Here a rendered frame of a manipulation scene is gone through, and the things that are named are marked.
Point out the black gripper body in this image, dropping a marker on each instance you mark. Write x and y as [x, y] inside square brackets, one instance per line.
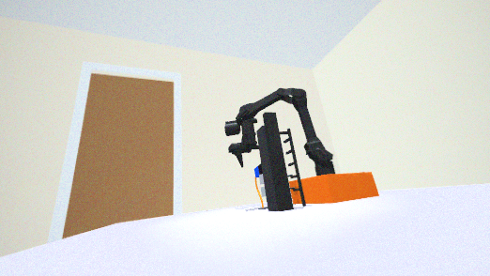
[249, 142]

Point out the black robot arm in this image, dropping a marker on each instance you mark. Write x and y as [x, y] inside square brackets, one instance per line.
[314, 147]

